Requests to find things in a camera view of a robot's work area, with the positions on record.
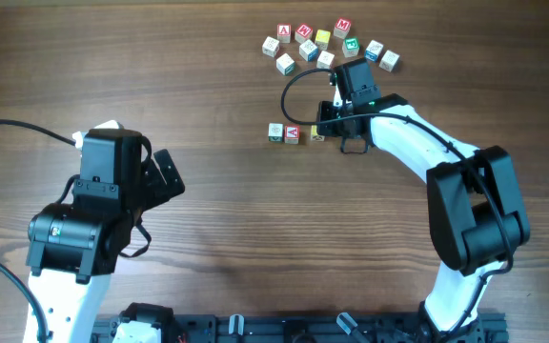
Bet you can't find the yellow block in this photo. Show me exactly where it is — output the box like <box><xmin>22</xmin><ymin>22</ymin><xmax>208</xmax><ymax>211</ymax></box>
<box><xmin>315</xmin><ymin>30</ymin><xmax>331</xmax><ymax>50</ymax></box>
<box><xmin>311</xmin><ymin>125</ymin><xmax>325</xmax><ymax>142</ymax></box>

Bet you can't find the red picture block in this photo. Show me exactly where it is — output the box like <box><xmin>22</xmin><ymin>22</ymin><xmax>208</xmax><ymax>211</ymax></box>
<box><xmin>283</xmin><ymin>125</ymin><xmax>301</xmax><ymax>145</ymax></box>

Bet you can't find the green number block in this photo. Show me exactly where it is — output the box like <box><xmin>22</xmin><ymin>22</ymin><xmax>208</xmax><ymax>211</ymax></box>
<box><xmin>268</xmin><ymin>123</ymin><xmax>284</xmax><ymax>142</ymax></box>

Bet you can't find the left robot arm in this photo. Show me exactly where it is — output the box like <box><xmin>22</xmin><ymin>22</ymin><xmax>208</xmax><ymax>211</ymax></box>
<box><xmin>24</xmin><ymin>129</ymin><xmax>185</xmax><ymax>342</ymax></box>

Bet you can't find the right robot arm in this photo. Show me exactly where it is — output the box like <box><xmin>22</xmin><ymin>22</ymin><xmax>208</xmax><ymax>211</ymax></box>
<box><xmin>317</xmin><ymin>58</ymin><xmax>530</xmax><ymax>341</ymax></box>

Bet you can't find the plain block far right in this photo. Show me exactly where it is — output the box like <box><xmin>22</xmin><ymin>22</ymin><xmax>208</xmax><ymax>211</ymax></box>
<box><xmin>379</xmin><ymin>50</ymin><xmax>399</xmax><ymax>72</ymax></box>

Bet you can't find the plain block with red side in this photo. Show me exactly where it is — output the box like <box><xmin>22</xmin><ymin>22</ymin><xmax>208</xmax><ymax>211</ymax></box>
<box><xmin>316</xmin><ymin>50</ymin><xmax>335</xmax><ymax>70</ymax></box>

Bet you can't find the blue picture block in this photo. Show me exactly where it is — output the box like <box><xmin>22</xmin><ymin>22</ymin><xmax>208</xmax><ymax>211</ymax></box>
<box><xmin>364</xmin><ymin>40</ymin><xmax>384</xmax><ymax>63</ymax></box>

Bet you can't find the green letter block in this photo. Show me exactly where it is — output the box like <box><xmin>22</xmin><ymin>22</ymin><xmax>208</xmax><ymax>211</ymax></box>
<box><xmin>342</xmin><ymin>37</ymin><xmax>360</xmax><ymax>58</ymax></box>

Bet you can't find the blue sided block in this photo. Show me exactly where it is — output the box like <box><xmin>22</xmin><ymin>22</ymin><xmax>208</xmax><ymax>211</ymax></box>
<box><xmin>299</xmin><ymin>39</ymin><xmax>318</xmax><ymax>62</ymax></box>

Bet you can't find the yellow top block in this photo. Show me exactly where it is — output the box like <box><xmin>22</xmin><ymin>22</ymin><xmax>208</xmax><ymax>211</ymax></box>
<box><xmin>315</xmin><ymin>30</ymin><xmax>331</xmax><ymax>50</ymax></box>

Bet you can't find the red M block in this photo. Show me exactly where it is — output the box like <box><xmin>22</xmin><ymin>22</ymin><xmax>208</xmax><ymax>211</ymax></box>
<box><xmin>334</xmin><ymin>17</ymin><xmax>352</xmax><ymax>39</ymax></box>

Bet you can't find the green sided block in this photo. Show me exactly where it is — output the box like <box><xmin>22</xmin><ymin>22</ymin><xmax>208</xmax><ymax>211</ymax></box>
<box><xmin>275</xmin><ymin>53</ymin><xmax>295</xmax><ymax>75</ymax></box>

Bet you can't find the red W block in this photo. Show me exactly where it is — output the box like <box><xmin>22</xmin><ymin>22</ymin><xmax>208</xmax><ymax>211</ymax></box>
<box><xmin>295</xmin><ymin>23</ymin><xmax>314</xmax><ymax>44</ymax></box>

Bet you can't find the red A block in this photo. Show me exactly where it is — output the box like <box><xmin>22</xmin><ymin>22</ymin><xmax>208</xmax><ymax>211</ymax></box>
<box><xmin>276</xmin><ymin>23</ymin><xmax>292</xmax><ymax>44</ymax></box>

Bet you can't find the plain block far left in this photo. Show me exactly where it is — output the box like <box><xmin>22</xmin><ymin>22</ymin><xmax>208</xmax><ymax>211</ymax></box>
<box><xmin>262</xmin><ymin>36</ymin><xmax>280</xmax><ymax>58</ymax></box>

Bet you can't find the black mounting rail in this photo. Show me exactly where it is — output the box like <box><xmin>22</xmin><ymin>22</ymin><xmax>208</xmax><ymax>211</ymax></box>
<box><xmin>91</xmin><ymin>312</ymin><xmax>510</xmax><ymax>343</ymax></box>

